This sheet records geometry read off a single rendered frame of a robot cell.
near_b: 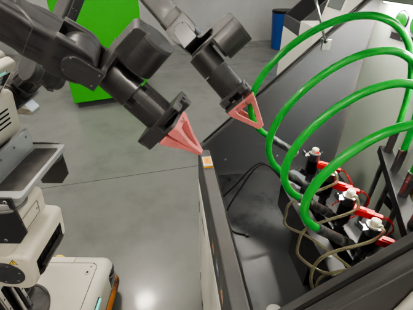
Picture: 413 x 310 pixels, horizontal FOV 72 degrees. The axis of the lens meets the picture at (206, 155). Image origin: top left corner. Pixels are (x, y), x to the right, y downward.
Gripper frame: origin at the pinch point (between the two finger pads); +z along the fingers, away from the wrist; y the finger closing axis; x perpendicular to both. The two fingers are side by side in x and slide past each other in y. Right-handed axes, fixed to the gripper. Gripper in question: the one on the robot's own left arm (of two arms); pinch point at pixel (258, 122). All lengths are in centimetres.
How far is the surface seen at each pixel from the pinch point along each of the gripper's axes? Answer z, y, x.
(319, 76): -1.5, -9.1, -14.4
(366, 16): -3.1, -0.8, -28.1
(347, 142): 36, 41, -15
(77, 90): -113, 272, 175
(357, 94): 3.0, -15.9, -16.3
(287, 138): 20.5, 39.9, 0.1
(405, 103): 19.7, 7.3, -27.4
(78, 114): -90, 260, 190
